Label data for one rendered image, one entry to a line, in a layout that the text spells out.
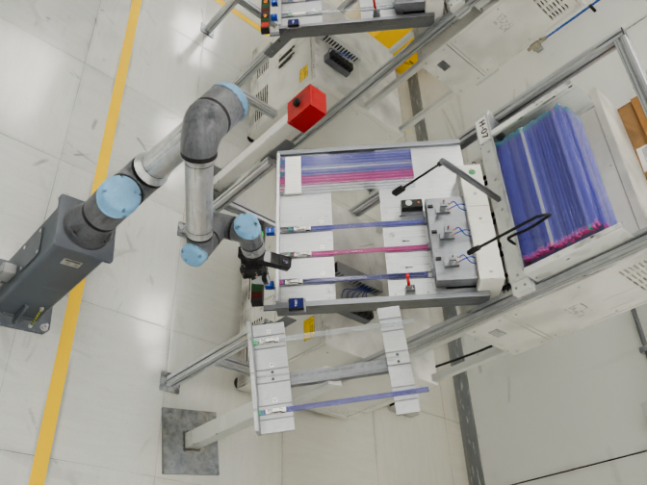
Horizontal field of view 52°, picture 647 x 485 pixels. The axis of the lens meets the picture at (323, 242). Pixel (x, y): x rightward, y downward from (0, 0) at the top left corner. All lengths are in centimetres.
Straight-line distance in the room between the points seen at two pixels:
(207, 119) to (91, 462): 134
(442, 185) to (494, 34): 105
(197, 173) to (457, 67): 193
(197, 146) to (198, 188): 13
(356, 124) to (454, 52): 65
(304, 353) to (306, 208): 56
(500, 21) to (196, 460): 232
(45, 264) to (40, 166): 79
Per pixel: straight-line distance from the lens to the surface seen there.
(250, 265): 213
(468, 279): 220
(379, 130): 364
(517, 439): 384
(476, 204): 235
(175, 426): 270
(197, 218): 184
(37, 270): 224
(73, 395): 255
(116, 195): 196
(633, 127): 263
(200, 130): 170
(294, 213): 242
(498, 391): 396
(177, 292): 293
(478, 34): 330
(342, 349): 251
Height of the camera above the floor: 223
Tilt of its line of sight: 37 degrees down
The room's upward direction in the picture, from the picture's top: 57 degrees clockwise
